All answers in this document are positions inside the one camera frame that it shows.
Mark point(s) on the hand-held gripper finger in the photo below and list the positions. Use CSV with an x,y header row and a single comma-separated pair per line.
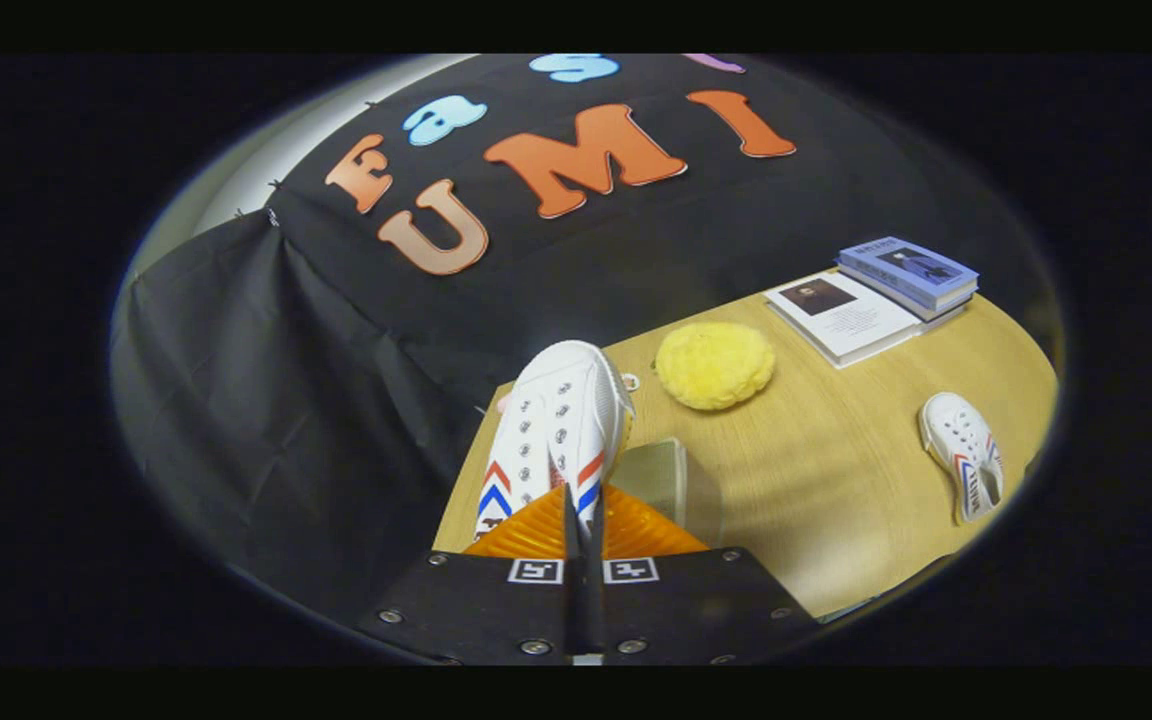
x,y
596,600
573,600

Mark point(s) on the white striped sneaker shoe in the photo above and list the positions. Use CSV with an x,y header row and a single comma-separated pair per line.
x,y
963,455
561,420

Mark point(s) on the pink and green plush toy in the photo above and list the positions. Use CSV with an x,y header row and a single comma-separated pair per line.
x,y
504,402

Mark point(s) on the yellow round plush cushion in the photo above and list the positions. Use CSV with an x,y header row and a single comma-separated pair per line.
x,y
716,365

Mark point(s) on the black backdrop cloth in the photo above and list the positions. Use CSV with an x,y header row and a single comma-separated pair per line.
x,y
286,380

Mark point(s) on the white book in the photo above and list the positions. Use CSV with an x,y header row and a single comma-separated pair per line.
x,y
851,320

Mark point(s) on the blue book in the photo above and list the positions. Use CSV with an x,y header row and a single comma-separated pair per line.
x,y
911,270

